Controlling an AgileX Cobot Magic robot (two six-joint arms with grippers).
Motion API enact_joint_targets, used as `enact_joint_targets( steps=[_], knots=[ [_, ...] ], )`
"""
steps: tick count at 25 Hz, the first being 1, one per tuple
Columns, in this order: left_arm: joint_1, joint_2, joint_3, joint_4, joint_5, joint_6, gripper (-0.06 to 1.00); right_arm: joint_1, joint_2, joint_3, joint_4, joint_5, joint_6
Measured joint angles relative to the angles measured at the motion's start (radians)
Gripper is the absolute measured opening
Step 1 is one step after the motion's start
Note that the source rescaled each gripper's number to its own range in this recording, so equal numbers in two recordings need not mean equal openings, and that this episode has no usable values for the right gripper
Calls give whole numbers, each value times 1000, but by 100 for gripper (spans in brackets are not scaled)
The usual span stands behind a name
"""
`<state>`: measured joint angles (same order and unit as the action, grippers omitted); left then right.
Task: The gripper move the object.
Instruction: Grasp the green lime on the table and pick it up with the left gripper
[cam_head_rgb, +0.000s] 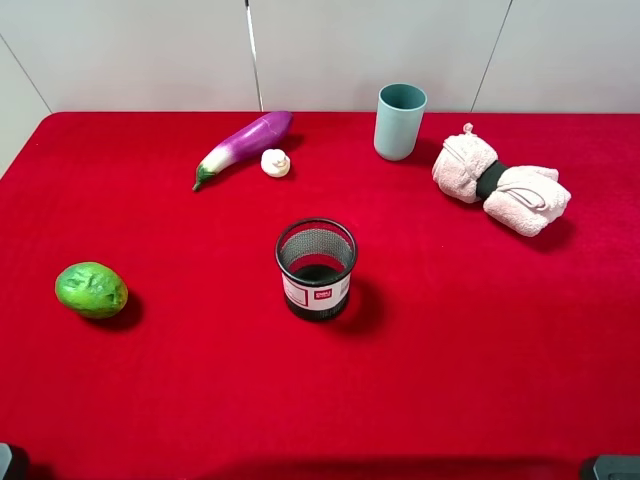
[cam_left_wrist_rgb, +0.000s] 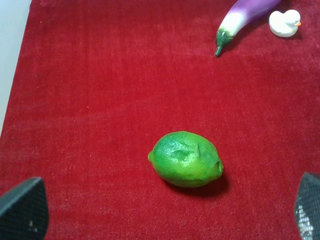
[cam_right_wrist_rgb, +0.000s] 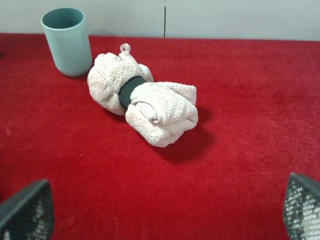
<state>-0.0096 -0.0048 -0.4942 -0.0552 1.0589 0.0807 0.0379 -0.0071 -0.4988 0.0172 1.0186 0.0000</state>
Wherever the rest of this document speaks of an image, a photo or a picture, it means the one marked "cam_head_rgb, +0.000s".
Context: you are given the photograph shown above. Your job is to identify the pink rolled towel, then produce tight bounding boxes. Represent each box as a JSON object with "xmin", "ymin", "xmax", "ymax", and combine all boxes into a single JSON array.
[{"xmin": 432, "ymin": 123, "xmax": 571, "ymax": 238}]

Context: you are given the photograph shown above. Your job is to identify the green toy fruit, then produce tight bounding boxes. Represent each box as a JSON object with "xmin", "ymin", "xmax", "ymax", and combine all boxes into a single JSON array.
[{"xmin": 55, "ymin": 261, "xmax": 129, "ymax": 320}]

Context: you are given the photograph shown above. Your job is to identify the white toy mushroom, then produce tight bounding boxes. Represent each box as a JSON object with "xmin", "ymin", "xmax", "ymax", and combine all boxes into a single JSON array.
[{"xmin": 260, "ymin": 149, "xmax": 291, "ymax": 178}]

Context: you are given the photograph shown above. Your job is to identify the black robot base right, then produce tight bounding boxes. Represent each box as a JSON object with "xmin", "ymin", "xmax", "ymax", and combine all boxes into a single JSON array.
[{"xmin": 579, "ymin": 455, "xmax": 640, "ymax": 480}]

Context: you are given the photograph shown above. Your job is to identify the red table cloth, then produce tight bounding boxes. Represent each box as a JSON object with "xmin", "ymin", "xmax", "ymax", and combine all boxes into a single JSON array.
[{"xmin": 1, "ymin": 113, "xmax": 639, "ymax": 479}]

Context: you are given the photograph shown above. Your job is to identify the purple toy eggplant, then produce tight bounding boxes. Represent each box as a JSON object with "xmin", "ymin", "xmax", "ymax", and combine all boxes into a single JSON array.
[{"xmin": 192, "ymin": 111, "xmax": 293, "ymax": 192}]

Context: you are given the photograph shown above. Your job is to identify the black robot base left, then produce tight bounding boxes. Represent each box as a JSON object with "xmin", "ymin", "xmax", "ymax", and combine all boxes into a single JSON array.
[{"xmin": 0, "ymin": 443, "xmax": 29, "ymax": 480}]

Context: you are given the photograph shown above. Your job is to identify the black mesh pen holder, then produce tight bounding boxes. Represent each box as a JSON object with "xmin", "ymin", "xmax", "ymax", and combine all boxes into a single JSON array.
[{"xmin": 275, "ymin": 217, "xmax": 358, "ymax": 323}]

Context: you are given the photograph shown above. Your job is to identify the teal plastic cup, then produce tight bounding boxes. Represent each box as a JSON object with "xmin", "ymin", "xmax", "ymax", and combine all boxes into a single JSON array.
[{"xmin": 374, "ymin": 83, "xmax": 428, "ymax": 161}]

